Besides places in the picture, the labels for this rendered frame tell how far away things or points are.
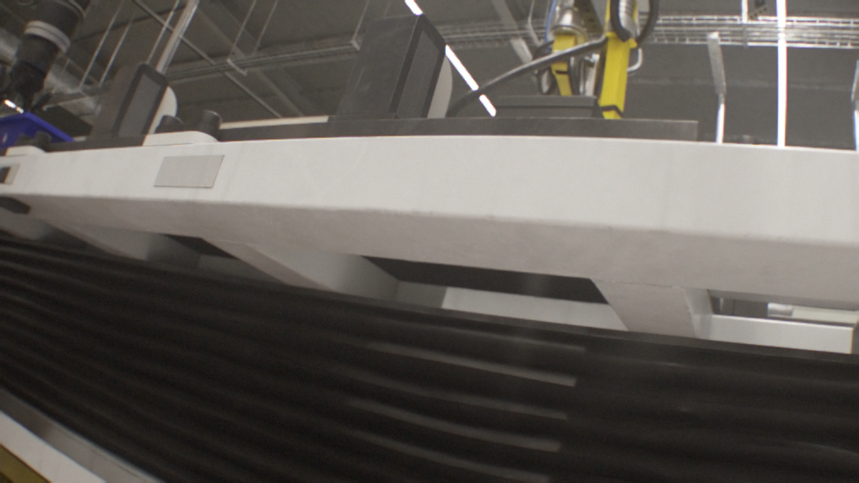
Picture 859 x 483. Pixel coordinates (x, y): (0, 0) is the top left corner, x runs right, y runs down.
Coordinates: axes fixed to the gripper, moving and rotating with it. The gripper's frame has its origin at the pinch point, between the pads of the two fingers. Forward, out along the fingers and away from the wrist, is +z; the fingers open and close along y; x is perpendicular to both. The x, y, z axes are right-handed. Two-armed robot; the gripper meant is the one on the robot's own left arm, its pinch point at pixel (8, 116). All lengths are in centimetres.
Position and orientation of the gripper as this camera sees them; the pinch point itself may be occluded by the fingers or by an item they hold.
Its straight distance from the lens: 141.1
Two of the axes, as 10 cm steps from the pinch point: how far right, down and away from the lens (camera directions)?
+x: -8.7, -0.7, 4.9
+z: -2.3, 9.3, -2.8
